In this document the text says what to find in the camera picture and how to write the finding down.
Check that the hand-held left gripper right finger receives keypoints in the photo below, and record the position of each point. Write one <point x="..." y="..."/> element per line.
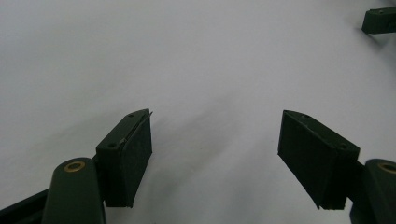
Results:
<point x="317" y="158"/>

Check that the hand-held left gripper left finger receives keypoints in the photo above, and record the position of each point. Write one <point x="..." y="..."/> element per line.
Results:
<point x="124" y="161"/>

